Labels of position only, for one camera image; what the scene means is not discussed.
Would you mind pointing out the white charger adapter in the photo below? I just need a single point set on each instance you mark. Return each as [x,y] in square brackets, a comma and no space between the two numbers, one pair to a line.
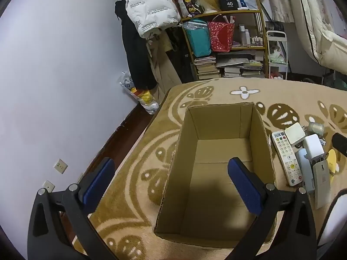
[313,146]

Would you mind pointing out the pink items in cart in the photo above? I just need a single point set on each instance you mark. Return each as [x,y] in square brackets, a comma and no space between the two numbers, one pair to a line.
[276,75]

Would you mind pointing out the stack of books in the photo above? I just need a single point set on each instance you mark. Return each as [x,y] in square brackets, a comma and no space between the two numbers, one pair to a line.
[206,67]

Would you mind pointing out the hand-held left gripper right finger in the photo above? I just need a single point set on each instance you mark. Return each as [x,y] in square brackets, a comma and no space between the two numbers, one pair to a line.
[244,187]

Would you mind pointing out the white padded quilt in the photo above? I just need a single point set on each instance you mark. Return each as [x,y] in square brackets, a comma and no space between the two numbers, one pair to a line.
[320,19]

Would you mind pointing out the red patterned gift bag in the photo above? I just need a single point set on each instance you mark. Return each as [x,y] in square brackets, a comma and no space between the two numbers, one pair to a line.
[221,38]

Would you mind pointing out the white square device box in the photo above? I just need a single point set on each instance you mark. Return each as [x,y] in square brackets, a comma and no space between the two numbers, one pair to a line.
[295,134]

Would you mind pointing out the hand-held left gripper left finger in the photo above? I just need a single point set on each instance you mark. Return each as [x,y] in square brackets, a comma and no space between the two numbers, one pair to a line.
[99,184]

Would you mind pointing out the pale bundle in cart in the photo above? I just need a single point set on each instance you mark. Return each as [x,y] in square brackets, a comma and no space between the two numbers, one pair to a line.
[276,55]

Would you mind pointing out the plastic bag of snacks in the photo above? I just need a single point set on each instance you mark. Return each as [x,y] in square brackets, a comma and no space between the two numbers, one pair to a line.
[143,97]

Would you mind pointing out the row of small bottles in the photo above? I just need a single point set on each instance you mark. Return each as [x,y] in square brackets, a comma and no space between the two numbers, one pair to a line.
[257,41]

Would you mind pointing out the beige garment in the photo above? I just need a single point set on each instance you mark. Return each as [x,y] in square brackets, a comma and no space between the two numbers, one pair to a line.
[165,70]

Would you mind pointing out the cardboard box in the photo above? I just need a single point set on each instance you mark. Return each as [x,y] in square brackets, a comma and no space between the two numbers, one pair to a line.
[217,151]

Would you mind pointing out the oval pocket mirror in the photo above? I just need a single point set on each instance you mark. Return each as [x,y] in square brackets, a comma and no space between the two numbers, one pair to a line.
[333,159]

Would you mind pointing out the dark garment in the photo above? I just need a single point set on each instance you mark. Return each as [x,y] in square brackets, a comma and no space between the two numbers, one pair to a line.
[181,62]

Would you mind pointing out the white device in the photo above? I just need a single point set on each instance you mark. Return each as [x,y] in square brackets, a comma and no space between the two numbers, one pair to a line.
[322,187]

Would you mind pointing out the black box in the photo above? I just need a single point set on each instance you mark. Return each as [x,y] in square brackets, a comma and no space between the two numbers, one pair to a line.
[228,2]

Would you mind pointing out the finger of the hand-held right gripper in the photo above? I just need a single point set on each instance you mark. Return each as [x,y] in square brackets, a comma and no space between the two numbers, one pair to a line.
[340,143]

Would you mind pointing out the white puffer jacket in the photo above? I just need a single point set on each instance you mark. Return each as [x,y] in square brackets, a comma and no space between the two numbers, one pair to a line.
[151,8]

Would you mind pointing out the beige wall socket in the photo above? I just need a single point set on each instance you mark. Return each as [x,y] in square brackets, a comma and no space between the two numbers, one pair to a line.
[60,166]
[49,186]

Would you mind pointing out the black coat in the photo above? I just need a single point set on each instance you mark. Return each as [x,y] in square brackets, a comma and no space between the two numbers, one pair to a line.
[135,59]

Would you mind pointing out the colourful printed packet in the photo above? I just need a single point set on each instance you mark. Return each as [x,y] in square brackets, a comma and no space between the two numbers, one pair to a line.
[188,2]

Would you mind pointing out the white remote control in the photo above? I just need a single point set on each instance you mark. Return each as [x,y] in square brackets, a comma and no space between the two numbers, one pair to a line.
[287,157]

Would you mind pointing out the white trolley cart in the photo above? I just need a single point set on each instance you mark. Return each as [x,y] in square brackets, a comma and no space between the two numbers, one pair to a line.
[276,33]

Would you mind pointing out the white cosmetic bottle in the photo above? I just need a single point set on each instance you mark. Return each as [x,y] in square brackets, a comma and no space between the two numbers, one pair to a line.
[248,36]
[243,36]

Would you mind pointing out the teal bag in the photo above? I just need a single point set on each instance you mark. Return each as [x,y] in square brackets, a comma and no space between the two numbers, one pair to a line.
[199,43]

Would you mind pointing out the wooden shelf unit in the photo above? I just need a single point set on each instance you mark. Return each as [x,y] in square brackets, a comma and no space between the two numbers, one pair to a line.
[244,12]

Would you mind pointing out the beige butterfly patterned blanket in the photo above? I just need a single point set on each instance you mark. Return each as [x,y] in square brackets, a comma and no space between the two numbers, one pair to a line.
[141,151]

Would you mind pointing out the clear plastic packet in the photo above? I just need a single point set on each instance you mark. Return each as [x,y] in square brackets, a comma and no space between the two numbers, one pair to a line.
[193,25]

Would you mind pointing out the floral white curtain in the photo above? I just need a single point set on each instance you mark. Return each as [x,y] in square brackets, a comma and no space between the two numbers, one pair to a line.
[276,2]

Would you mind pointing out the pile of books and magazines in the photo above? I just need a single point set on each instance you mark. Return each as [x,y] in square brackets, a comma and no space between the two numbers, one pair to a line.
[238,65]

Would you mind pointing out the light blue power bank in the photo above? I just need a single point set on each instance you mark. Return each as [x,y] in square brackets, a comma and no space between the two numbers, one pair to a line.
[305,168]

